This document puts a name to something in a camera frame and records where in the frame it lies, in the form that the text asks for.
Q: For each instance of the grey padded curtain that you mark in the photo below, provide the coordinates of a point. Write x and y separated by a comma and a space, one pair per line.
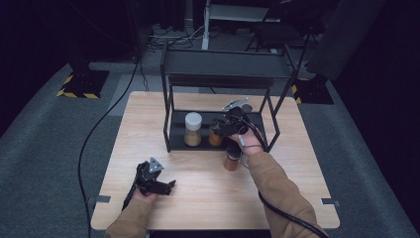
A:
343, 36

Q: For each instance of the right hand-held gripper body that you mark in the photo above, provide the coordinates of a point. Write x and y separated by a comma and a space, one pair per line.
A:
235, 120

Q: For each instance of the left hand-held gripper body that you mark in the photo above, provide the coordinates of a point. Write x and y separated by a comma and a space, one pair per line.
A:
147, 177

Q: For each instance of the white metal frame stand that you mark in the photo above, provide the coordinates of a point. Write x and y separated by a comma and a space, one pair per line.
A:
237, 12

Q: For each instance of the person's right hand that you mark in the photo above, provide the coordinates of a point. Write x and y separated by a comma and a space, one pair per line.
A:
251, 142

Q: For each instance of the black metal two-tier rack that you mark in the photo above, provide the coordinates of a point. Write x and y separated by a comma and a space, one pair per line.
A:
224, 64

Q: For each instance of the black base with yellow stripes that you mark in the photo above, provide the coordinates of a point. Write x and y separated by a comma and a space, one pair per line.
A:
84, 84
313, 92

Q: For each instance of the grey tape strip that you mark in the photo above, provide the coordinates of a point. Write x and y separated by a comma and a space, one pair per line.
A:
103, 199
330, 201

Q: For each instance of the person's left hand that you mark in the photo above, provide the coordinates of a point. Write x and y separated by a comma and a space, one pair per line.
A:
144, 197

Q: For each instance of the black-lid jar of red spice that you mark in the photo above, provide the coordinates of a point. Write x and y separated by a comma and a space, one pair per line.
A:
231, 162

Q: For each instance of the jar of orange spice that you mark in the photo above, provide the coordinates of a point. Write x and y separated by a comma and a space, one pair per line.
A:
215, 139

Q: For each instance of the white-lid jar of tan powder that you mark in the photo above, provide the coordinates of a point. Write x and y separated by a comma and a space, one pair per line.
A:
193, 130

